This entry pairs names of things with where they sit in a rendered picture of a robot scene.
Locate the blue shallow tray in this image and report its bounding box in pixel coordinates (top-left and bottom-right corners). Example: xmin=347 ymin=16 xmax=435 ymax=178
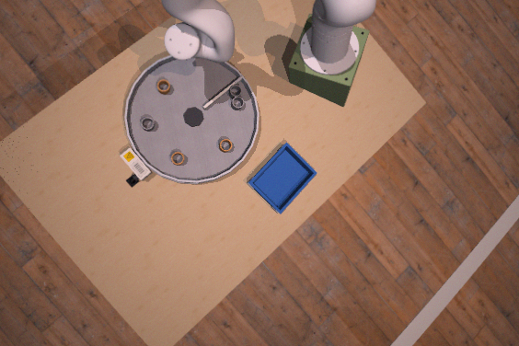
xmin=247 ymin=143 xmax=317 ymax=214

